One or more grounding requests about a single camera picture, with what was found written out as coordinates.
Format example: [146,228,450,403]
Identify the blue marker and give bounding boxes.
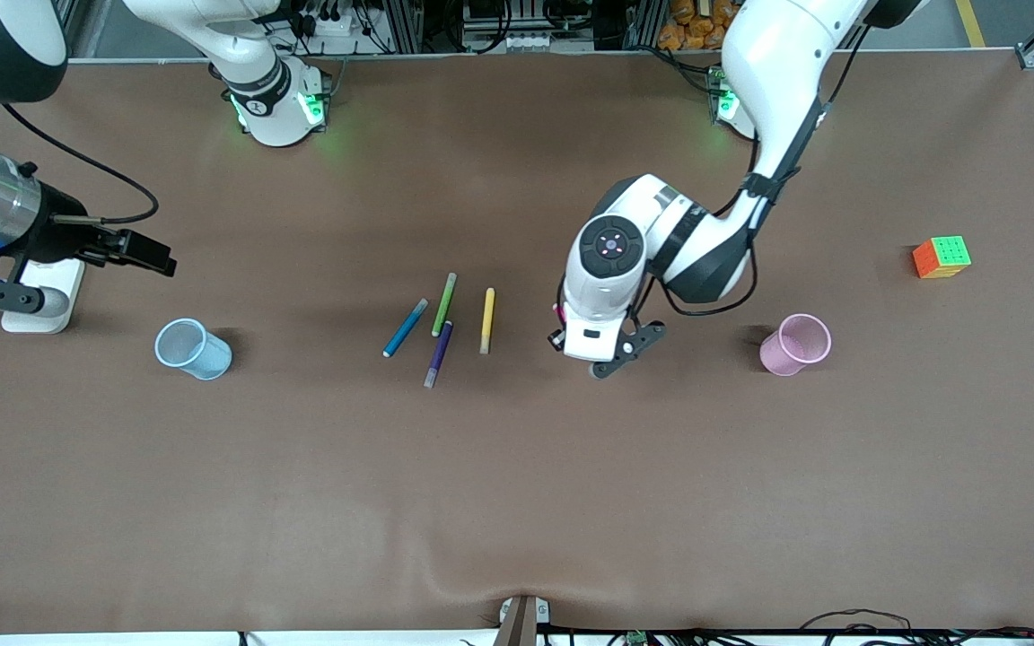
[381,299,429,358]

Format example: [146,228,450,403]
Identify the white lamp stand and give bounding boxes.
[1,254,86,335]

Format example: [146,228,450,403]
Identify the green marker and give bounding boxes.
[431,273,458,338]

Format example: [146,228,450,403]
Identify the purple marker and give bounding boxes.
[423,320,454,388]

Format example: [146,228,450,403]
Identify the light blue mesh cup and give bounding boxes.
[154,318,233,381]

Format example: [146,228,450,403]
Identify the pink mesh cup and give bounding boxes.
[758,313,833,377]

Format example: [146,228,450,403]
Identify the white power strip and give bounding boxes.
[297,9,392,57]

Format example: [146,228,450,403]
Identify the white terminal block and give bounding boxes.
[479,31,556,52]

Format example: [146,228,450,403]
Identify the orange netted items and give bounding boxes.
[658,0,751,52]

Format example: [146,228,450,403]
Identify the colourful puzzle cube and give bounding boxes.
[912,235,973,280]

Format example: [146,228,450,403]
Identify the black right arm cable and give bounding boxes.
[1,103,162,225]

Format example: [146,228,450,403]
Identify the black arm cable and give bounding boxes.
[629,99,832,338]
[1,103,162,225]

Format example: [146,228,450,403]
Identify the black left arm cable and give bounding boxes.
[629,99,832,338]

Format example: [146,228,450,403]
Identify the thin black cable loop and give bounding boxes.
[800,608,917,634]

